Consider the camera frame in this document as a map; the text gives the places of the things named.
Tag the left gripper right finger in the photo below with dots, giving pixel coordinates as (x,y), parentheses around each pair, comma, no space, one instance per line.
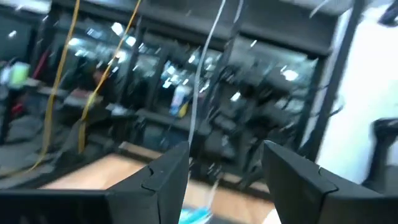
(304,199)

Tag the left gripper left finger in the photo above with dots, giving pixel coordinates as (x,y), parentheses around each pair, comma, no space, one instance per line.
(149,199)

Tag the blue wrapped granola bar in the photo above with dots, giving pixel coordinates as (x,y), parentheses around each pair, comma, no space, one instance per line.
(194,216)

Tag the blue yellow bottle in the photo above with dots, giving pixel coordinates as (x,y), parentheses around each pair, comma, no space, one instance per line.
(178,99)

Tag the pale green container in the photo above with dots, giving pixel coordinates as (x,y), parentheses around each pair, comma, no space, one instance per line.
(19,74)

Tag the dark shelving unit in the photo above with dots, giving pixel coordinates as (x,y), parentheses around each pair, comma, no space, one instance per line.
(264,18)

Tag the black upright frame post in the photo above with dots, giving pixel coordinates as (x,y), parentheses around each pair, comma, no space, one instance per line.
(335,77)

